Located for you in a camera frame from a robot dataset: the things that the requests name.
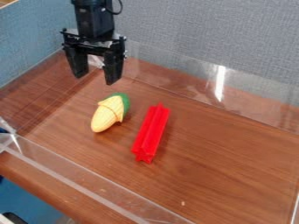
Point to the clear acrylic back wall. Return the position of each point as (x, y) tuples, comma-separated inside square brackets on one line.
[(255, 97)]

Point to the clear acrylic wall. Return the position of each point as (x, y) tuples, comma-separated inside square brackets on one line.
[(105, 191), (255, 97)]

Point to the yellow toy corn cob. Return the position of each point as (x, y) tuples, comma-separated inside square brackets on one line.
[(111, 112)]

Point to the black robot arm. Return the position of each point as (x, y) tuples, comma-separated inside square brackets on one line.
[(95, 17)]

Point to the clear acrylic corner bracket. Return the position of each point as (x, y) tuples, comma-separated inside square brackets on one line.
[(95, 61)]

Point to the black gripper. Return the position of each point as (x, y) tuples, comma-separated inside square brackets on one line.
[(109, 44)]

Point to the clear acrylic left bracket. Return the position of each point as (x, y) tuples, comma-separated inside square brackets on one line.
[(8, 137)]

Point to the clear acrylic front wall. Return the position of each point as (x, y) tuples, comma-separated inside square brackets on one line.
[(105, 191)]

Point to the red star-shaped plastic block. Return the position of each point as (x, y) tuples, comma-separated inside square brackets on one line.
[(150, 134)]

